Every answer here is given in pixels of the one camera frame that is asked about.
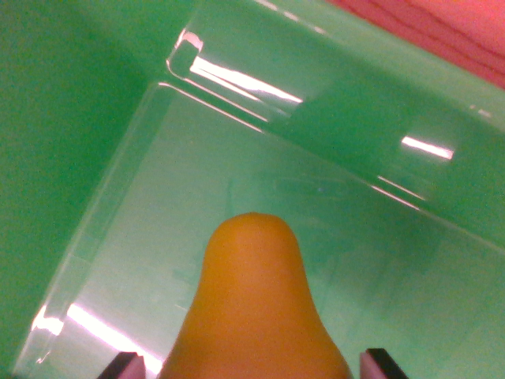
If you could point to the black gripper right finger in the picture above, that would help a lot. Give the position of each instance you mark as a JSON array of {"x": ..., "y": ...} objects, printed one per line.
[{"x": 380, "y": 365}]

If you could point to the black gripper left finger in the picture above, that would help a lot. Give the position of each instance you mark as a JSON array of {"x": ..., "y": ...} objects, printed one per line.
[{"x": 124, "y": 367}]

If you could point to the yellow-green toy pear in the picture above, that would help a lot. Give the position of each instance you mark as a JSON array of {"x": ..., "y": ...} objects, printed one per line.
[{"x": 252, "y": 308}]

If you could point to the green plastic bin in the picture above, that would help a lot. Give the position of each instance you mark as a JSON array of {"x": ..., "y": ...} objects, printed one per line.
[{"x": 79, "y": 118}]

